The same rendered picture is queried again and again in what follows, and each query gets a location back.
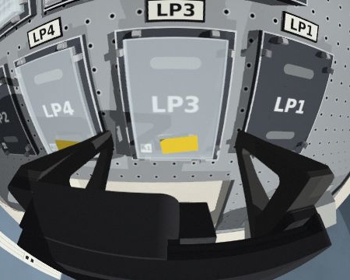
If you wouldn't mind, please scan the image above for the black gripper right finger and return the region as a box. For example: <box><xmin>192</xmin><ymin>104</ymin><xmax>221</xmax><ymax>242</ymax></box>
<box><xmin>235</xmin><ymin>131</ymin><xmax>334</xmax><ymax>238</ymax></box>

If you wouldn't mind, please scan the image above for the white button panel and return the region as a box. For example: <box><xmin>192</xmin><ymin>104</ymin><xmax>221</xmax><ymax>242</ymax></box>
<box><xmin>241</xmin><ymin>173</ymin><xmax>350</xmax><ymax>239</ymax></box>

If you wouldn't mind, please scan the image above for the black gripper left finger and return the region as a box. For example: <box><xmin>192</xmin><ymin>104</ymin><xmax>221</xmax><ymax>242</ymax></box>
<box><xmin>15</xmin><ymin>130</ymin><xmax>114</xmax><ymax>190</ymax></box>

